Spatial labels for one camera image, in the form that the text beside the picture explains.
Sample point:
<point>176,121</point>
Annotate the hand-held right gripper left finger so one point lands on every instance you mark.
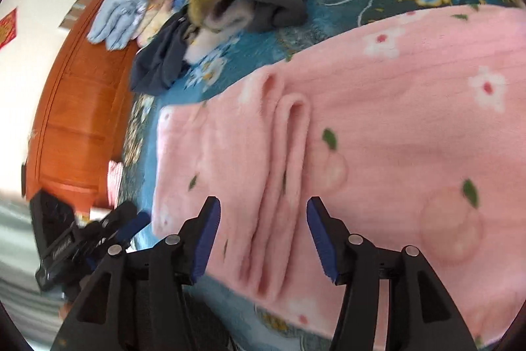
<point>205,240</point>

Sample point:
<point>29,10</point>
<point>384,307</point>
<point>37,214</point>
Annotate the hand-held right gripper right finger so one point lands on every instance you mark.
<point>322,244</point>

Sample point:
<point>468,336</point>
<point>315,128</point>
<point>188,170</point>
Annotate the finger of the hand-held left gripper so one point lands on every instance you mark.
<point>133,225</point>

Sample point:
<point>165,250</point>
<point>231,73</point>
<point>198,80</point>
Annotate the pink fleece pajama pants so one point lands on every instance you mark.
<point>390,108</point>

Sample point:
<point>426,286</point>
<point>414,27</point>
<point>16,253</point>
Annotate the pink striped cloth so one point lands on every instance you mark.
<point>115,182</point>

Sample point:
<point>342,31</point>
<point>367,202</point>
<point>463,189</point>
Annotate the orange wooden headboard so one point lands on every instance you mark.
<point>82,108</point>

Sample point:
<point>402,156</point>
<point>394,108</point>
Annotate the navy garment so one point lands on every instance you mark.
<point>160,59</point>

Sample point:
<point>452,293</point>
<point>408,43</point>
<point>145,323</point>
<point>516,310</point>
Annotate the beige fleece garment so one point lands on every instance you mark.
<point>197,46</point>

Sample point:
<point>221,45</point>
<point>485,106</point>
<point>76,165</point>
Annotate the folded floral quilt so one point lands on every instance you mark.
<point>160,14</point>

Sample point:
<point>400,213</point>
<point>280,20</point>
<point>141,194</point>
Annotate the red paper decoration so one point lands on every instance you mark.
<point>7,28</point>

